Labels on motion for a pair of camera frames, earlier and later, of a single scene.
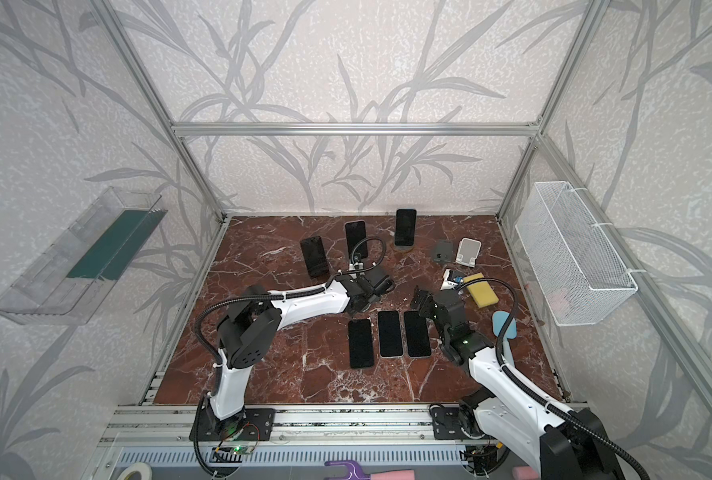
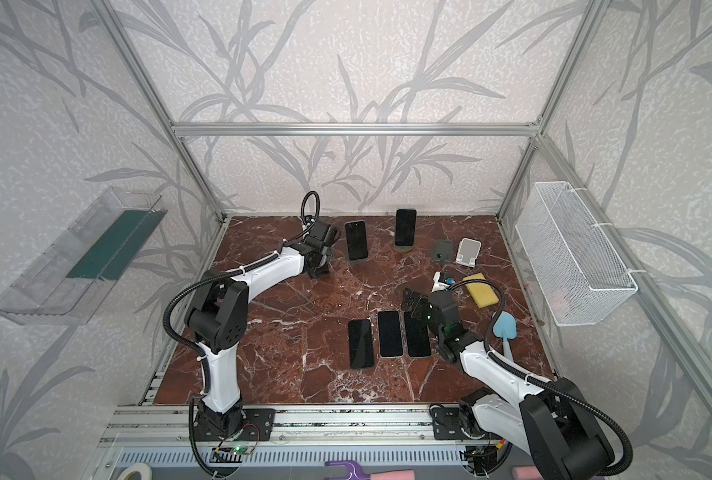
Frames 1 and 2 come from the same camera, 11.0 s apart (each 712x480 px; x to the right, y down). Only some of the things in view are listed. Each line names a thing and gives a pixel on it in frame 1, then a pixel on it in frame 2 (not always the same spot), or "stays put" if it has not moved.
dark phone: x=405 y=227 stays put
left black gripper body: x=374 y=280 to x=321 y=260
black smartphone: x=417 y=335 stays put
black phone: x=361 y=343 stays put
